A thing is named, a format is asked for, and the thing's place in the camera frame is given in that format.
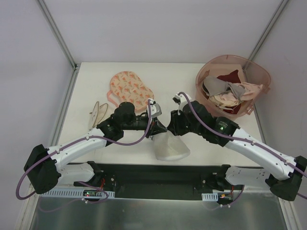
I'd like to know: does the white mesh laundry bag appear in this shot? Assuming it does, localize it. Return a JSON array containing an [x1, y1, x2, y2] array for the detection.
[[152, 131, 190, 161]]

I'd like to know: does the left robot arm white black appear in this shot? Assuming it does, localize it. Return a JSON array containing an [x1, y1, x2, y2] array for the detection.
[[21, 99, 166, 194]]

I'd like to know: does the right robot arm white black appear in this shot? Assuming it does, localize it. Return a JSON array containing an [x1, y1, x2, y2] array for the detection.
[[168, 95, 307, 201]]

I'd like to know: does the grey bra in tub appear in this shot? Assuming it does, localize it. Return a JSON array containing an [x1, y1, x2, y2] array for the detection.
[[202, 76, 246, 99]]

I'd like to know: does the floral pink laundry pouch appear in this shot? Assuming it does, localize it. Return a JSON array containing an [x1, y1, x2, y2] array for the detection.
[[106, 71, 154, 112]]

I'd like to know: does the small beige mesh bag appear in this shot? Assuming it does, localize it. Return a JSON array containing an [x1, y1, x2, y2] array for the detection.
[[88, 101, 109, 130]]

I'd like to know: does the pink bra in tub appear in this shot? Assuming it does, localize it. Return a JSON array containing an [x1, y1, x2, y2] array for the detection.
[[209, 82, 263, 107]]

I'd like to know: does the pink translucent plastic tub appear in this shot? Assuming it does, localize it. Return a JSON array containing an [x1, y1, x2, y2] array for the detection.
[[195, 55, 271, 120]]

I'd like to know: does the dark red garment in tub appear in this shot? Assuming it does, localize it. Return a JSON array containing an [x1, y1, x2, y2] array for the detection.
[[217, 70, 241, 83]]

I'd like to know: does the right controller board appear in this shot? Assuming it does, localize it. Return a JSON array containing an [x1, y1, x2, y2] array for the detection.
[[201, 192, 234, 202]]

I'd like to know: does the controller board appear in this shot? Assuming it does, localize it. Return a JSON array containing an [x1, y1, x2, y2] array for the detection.
[[40, 188, 115, 199], [201, 192, 234, 202]]

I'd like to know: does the left controller board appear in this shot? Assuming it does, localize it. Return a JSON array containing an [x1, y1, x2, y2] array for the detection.
[[40, 188, 115, 199]]

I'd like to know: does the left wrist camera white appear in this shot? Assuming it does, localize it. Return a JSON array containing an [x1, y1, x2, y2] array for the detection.
[[147, 98, 162, 118]]

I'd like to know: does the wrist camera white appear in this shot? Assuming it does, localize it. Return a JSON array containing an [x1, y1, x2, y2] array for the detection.
[[172, 93, 191, 114], [147, 98, 162, 118]]

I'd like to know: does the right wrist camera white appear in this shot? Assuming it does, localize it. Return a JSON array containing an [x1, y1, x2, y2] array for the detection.
[[172, 93, 191, 114]]

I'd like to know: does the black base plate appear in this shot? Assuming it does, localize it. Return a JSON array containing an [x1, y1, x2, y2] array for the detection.
[[83, 161, 243, 200]]

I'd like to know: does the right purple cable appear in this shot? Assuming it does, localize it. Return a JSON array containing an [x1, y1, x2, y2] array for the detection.
[[178, 92, 307, 208]]

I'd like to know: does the left aluminium frame post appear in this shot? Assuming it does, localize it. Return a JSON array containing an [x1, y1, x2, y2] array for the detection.
[[36, 0, 78, 70]]

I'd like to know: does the aluminium frame post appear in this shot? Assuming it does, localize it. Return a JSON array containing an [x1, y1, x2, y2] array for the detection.
[[248, 0, 291, 61], [36, 0, 78, 70]]

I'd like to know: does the right aluminium frame post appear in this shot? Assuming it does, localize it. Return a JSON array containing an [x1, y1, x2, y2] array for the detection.
[[248, 0, 291, 61]]

